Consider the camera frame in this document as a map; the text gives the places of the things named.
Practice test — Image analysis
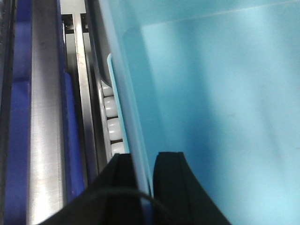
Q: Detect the steel lane divider strip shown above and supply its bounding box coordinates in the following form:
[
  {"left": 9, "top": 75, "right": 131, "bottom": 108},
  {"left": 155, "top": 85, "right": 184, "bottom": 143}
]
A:
[{"left": 72, "top": 14, "right": 98, "bottom": 182}]

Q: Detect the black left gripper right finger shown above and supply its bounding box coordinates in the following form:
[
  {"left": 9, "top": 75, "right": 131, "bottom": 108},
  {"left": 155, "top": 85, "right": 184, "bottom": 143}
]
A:
[{"left": 153, "top": 152, "right": 230, "bottom": 225}]

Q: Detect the light blue plastic bin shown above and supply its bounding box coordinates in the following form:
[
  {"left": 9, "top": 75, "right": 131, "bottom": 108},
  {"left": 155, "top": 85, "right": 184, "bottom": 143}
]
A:
[{"left": 100, "top": 0, "right": 300, "bottom": 225}]

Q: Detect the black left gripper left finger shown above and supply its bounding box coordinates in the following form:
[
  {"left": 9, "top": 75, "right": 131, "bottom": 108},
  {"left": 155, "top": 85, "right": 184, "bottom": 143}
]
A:
[{"left": 42, "top": 154, "right": 144, "bottom": 225}]

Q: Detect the white roller track right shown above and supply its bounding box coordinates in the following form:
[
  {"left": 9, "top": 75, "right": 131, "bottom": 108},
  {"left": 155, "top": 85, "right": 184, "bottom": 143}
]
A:
[{"left": 99, "top": 81, "right": 125, "bottom": 161}]

